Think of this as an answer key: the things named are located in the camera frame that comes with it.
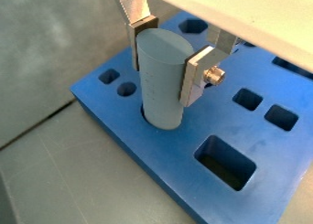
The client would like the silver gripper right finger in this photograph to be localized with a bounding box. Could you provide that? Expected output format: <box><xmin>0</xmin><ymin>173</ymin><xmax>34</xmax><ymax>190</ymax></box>
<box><xmin>179</xmin><ymin>26</ymin><xmax>236</xmax><ymax>107</ymax></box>

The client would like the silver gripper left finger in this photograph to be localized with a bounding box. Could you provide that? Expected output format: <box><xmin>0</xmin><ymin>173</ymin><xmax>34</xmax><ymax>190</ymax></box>
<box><xmin>116</xmin><ymin>0</ymin><xmax>159</xmax><ymax>70</ymax></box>

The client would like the light blue oval cylinder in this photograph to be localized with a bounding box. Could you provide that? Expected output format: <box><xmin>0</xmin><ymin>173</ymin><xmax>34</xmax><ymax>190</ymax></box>
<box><xmin>136</xmin><ymin>28</ymin><xmax>192</xmax><ymax>130</ymax></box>

